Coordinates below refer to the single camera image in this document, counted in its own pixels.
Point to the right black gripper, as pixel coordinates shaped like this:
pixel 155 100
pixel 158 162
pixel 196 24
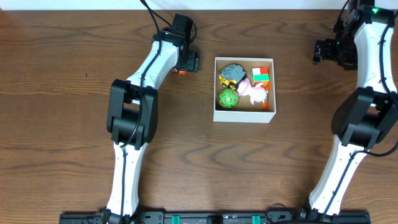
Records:
pixel 329 45

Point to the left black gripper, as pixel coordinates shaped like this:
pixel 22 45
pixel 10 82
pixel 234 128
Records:
pixel 191 62

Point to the grey yellow toy truck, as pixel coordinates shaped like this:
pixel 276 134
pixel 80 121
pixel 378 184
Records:
pixel 231 76

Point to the green number ball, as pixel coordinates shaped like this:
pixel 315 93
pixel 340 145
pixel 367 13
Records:
pixel 228 98

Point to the colourful puzzle cube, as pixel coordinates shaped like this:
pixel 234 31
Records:
pixel 260 75

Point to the pink duck toy with hat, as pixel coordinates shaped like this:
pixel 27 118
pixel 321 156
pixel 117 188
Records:
pixel 257 93

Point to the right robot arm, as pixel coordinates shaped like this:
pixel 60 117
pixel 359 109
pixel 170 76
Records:
pixel 362 42

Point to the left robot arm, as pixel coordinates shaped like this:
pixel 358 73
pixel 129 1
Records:
pixel 133 115

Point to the white cardboard box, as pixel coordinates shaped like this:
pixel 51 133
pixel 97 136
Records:
pixel 244 111

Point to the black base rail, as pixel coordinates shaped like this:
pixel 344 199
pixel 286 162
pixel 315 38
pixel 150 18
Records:
pixel 270 216

